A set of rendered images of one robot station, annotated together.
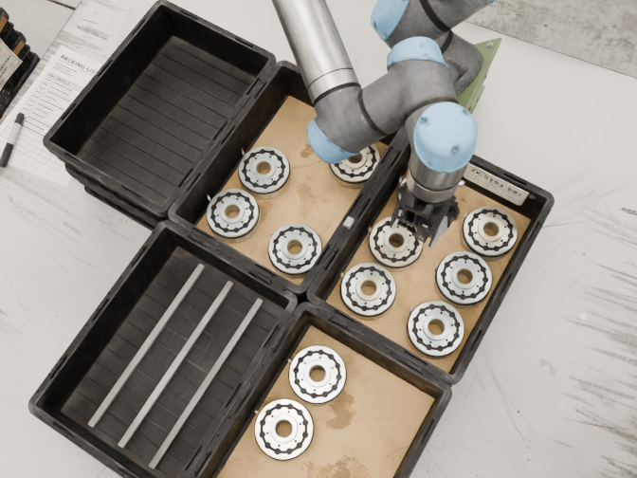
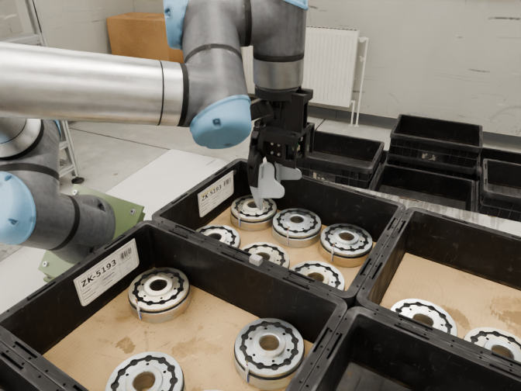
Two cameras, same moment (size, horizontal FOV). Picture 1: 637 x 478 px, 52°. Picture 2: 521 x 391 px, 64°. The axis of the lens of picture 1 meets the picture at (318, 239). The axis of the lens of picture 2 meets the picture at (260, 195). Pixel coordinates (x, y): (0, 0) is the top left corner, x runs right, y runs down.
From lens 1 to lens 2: 0.93 m
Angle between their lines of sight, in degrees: 62
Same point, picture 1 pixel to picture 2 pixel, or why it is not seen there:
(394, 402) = (420, 277)
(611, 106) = (142, 189)
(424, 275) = (291, 254)
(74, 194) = not seen: outside the picture
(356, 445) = (475, 305)
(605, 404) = not seen: hidden behind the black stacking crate
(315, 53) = (129, 62)
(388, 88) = (212, 16)
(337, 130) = (232, 81)
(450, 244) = (260, 237)
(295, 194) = (186, 359)
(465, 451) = not seen: hidden behind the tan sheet
